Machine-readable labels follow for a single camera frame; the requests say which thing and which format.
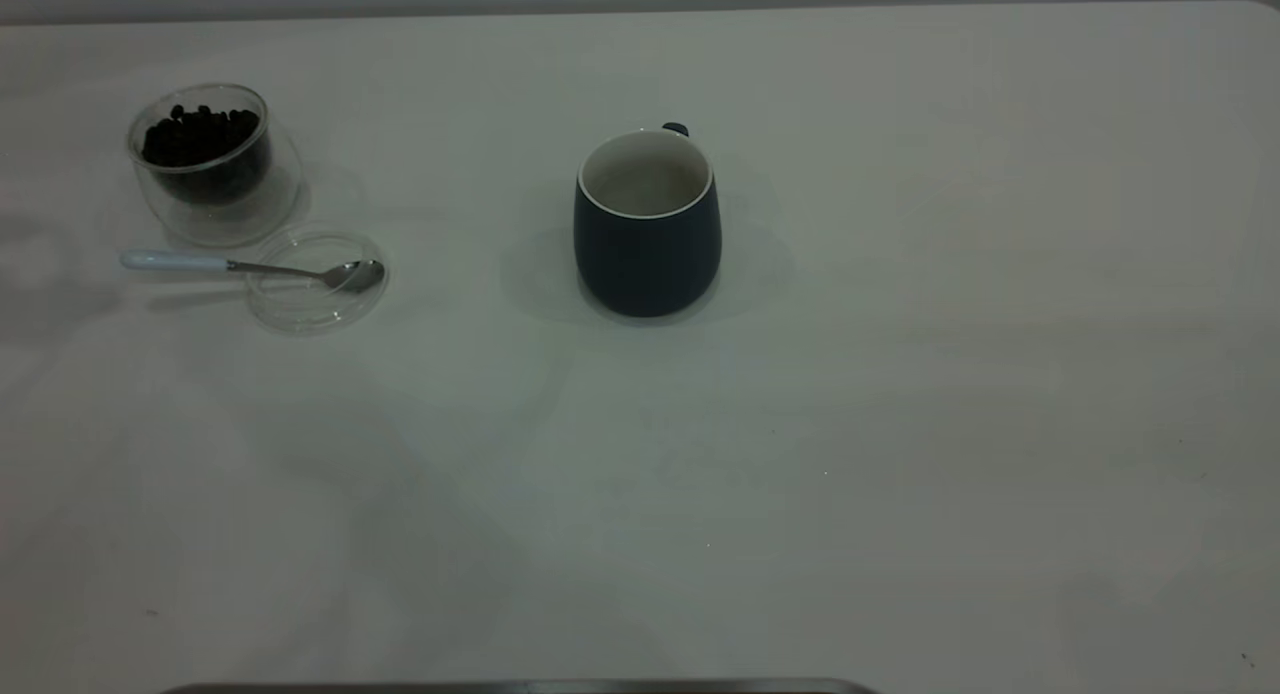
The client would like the dark grey ceramic mug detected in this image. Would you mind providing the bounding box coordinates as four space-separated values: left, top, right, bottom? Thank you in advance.
573 122 723 319

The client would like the metal spoon pale blue handle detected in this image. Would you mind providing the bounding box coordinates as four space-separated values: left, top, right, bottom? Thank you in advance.
120 250 386 295

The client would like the clear round glass lid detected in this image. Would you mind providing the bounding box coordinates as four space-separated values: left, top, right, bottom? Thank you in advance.
245 229 391 337

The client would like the dark coffee beans pile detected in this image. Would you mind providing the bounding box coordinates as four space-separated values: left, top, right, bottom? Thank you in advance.
141 104 271 205

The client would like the clear double-wall glass cup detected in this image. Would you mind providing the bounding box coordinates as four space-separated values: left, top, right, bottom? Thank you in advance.
126 82 304 250

